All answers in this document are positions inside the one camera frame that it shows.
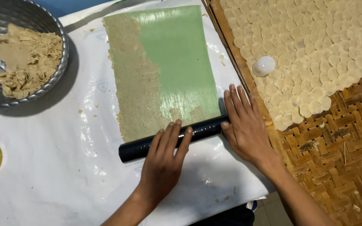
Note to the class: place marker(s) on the white plastic table cover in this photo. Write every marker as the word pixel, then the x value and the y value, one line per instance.
pixel 58 157

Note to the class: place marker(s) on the person's left hand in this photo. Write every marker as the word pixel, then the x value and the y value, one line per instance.
pixel 161 169

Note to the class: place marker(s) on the layer of round dough discs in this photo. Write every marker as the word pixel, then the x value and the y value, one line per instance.
pixel 309 47

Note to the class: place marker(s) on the black rolling pin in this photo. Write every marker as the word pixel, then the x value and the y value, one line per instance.
pixel 143 147

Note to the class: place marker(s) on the white round cutter cup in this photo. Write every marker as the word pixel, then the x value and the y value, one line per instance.
pixel 263 66

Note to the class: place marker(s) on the green plastic sheet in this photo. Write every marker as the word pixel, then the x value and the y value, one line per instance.
pixel 181 62

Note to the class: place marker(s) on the person's right hand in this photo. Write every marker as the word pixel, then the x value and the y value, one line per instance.
pixel 248 131

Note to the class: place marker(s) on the heap of dough scraps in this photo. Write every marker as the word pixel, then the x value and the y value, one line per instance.
pixel 28 61

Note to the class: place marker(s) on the woven bamboo tray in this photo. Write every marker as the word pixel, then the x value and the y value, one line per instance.
pixel 335 157

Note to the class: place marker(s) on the thin rolled dough sheet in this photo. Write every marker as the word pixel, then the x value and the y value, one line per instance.
pixel 130 78

